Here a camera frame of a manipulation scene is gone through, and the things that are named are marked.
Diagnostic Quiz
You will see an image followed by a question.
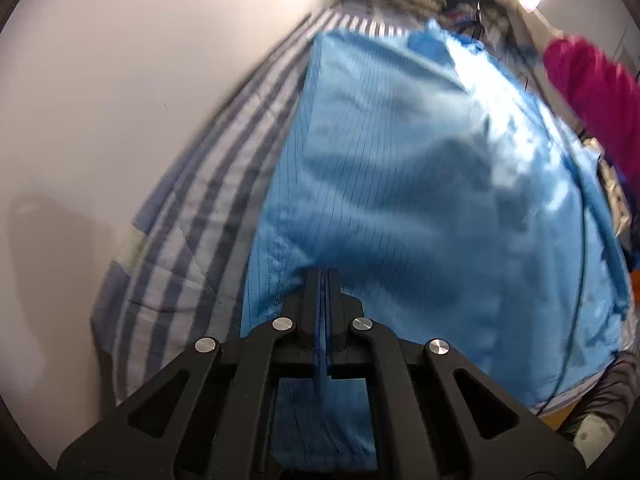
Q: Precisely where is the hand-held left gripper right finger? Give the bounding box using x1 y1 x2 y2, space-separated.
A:
326 267 586 480

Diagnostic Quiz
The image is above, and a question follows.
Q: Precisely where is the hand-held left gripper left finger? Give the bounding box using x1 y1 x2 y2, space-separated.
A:
57 267 327 480

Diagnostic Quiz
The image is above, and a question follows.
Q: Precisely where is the light blue zip work coat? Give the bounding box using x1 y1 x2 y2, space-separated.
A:
240 25 632 476

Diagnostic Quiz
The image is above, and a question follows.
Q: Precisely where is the blue white striped blanket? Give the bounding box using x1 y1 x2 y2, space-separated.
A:
90 0 601 416

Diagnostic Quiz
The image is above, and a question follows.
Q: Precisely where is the dark grey cloth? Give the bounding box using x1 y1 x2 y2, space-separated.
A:
560 350 636 443

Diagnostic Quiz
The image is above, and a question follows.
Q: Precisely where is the beige cloth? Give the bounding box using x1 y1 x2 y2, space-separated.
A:
582 137 633 261

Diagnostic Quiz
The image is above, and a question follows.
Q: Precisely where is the black cable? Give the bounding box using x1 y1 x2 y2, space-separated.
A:
515 75 589 413

